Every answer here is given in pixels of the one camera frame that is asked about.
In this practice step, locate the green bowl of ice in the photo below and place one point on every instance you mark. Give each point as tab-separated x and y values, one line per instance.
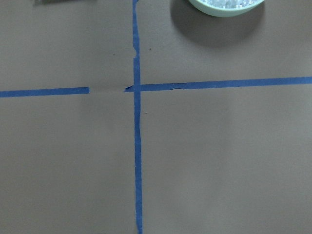
225	8

